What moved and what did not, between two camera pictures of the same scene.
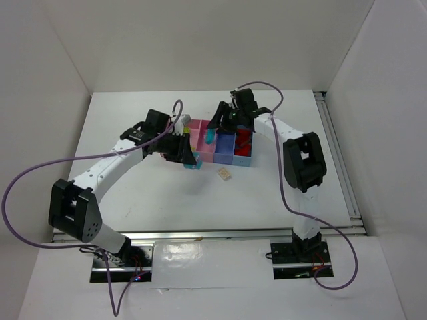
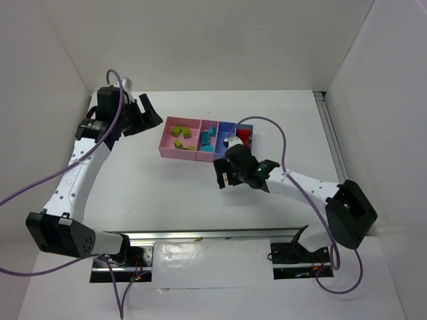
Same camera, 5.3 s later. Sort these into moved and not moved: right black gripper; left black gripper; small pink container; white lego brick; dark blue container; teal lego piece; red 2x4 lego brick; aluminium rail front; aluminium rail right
Moved: left black gripper; white lego brick; right black gripper; teal lego piece
Not moved: aluminium rail right; small pink container; dark blue container; aluminium rail front; red 2x4 lego brick
